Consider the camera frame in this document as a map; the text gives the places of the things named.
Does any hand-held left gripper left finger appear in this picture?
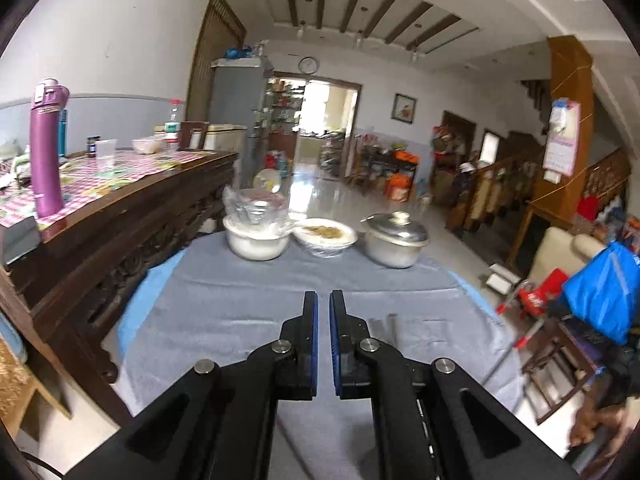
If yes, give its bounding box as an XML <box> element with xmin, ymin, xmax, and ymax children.
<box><xmin>65</xmin><ymin>291</ymin><xmax>320</xmax><ymax>480</ymax></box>

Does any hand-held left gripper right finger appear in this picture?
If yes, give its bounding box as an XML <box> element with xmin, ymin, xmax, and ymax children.
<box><xmin>328</xmin><ymin>290</ymin><xmax>581</xmax><ymax>480</ymax></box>

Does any grey tablecloth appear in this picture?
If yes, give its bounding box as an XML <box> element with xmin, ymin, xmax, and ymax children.
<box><xmin>112</xmin><ymin>240</ymin><xmax>524</xmax><ymax>480</ymax></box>

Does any wrapped plate of food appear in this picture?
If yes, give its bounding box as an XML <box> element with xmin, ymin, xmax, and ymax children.
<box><xmin>293</xmin><ymin>218</ymin><xmax>359</xmax><ymax>260</ymax></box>

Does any metal cooking pot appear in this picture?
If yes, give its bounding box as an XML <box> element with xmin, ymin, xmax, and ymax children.
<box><xmin>363</xmin><ymin>230</ymin><xmax>426</xmax><ymax>269</ymax></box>

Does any metal pot lid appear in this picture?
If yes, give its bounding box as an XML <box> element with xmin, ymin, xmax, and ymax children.
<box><xmin>362</xmin><ymin>211</ymin><xmax>431</xmax><ymax>249</ymax></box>

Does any orange box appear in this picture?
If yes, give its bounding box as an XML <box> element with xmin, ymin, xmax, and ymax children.
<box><xmin>385</xmin><ymin>174</ymin><xmax>411</xmax><ymax>204</ymax></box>

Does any white fan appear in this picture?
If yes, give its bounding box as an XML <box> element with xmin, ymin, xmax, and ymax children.
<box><xmin>252</xmin><ymin>168</ymin><xmax>281</xmax><ymax>194</ymax></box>

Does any light blue table cover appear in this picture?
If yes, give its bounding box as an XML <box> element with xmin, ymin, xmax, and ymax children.
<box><xmin>116</xmin><ymin>262</ymin><xmax>507</xmax><ymax>357</ymax></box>

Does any white stick with red grip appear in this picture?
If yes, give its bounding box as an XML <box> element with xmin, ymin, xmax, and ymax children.
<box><xmin>479</xmin><ymin>285</ymin><xmax>552</xmax><ymax>387</ymax></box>

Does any white box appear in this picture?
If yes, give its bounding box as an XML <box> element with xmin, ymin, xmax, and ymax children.
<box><xmin>484</xmin><ymin>263</ymin><xmax>522</xmax><ymax>294</ymax></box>

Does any dark wooden side table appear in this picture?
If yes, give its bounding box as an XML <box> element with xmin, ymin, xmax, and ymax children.
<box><xmin>357</xmin><ymin>145</ymin><xmax>421</xmax><ymax>197</ymax></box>

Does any carved dark wooden sideboard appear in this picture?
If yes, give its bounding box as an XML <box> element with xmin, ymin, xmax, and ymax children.
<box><xmin>0</xmin><ymin>150</ymin><xmax>241</xmax><ymax>427</ymax></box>

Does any white chest freezer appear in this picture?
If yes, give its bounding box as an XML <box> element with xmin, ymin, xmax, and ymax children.
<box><xmin>205</xmin><ymin>124</ymin><xmax>249</xmax><ymax>154</ymax></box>

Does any wooden stair railing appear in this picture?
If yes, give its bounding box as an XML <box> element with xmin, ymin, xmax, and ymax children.
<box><xmin>446</xmin><ymin>152</ymin><xmax>547</xmax><ymax>234</ymax></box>

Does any wooden chair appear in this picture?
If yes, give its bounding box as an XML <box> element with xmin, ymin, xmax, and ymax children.
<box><xmin>522</xmin><ymin>317</ymin><xmax>602</xmax><ymax>427</ymax></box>
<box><xmin>179</xmin><ymin>121</ymin><xmax>210</xmax><ymax>152</ymax></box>

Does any wooden chair back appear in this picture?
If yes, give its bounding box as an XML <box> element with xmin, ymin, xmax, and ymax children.
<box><xmin>179</xmin><ymin>121</ymin><xmax>210</xmax><ymax>152</ymax></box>

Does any beige sofa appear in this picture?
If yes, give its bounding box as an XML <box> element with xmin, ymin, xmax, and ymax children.
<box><xmin>527</xmin><ymin>226</ymin><xmax>607</xmax><ymax>287</ymax></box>

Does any grey refrigerator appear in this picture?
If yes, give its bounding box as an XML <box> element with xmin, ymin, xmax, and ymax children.
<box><xmin>210</xmin><ymin>57</ymin><xmax>275</xmax><ymax>192</ymax></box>

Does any white bowl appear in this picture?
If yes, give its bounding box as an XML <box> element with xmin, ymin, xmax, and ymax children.
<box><xmin>131</xmin><ymin>136</ymin><xmax>166</xmax><ymax>155</ymax></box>

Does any clear water bottle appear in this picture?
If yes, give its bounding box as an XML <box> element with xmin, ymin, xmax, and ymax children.
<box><xmin>165</xmin><ymin>98</ymin><xmax>182</xmax><ymax>154</ymax></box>

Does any checkered sideboard cloth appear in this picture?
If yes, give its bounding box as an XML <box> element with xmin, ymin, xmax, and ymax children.
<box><xmin>0</xmin><ymin>150</ymin><xmax>217</xmax><ymax>229</ymax></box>

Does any blue plastic bag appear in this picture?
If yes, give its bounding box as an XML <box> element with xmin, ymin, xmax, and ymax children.
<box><xmin>562</xmin><ymin>242</ymin><xmax>640</xmax><ymax>347</ymax></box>

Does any clear plastic cup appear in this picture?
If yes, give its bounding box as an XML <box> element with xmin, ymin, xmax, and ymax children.
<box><xmin>95</xmin><ymin>139</ymin><xmax>119</xmax><ymax>168</ymax></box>

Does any purple thermos bottle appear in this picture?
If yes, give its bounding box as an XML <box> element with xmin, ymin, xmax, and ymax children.
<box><xmin>28</xmin><ymin>78</ymin><xmax>71</xmax><ymax>219</ymax></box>

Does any wooden pillar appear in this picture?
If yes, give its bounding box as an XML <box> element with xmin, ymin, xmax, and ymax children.
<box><xmin>532</xmin><ymin>36</ymin><xmax>597</xmax><ymax>232</ymax></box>

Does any framed wall picture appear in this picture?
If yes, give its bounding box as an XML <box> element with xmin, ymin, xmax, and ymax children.
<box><xmin>391</xmin><ymin>93</ymin><xmax>418</xmax><ymax>125</ymax></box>

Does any wall calendar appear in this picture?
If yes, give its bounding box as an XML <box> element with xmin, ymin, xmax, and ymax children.
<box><xmin>542</xmin><ymin>99</ymin><xmax>581</xmax><ymax>177</ymax></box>

